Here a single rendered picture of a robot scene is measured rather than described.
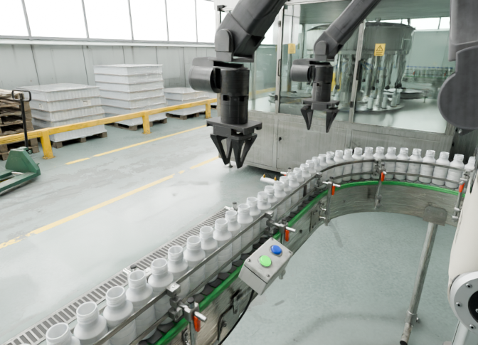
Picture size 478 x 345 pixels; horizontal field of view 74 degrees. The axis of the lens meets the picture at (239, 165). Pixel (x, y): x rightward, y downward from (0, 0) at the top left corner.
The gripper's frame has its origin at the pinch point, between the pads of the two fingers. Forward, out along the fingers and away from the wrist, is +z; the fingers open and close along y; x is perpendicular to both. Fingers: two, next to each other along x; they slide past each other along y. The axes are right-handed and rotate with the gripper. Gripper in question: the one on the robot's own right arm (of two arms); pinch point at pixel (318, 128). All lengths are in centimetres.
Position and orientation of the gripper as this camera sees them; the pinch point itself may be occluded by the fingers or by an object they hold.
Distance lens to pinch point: 106.3
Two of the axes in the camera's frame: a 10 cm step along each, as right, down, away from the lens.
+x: -5.7, 2.8, -7.7
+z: -0.1, 9.4, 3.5
